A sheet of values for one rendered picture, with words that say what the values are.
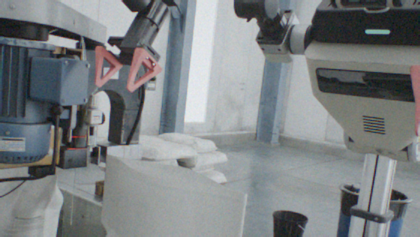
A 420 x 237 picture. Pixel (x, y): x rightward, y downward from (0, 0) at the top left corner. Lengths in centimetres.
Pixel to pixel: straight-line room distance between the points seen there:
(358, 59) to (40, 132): 79
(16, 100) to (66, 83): 10
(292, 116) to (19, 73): 909
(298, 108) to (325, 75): 852
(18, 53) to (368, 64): 82
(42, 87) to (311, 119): 891
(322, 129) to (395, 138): 822
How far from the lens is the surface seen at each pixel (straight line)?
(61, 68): 85
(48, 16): 90
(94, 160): 130
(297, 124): 975
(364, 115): 128
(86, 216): 189
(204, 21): 796
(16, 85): 90
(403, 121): 125
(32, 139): 92
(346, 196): 311
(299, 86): 975
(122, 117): 132
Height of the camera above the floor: 129
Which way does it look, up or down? 8 degrees down
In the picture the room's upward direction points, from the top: 6 degrees clockwise
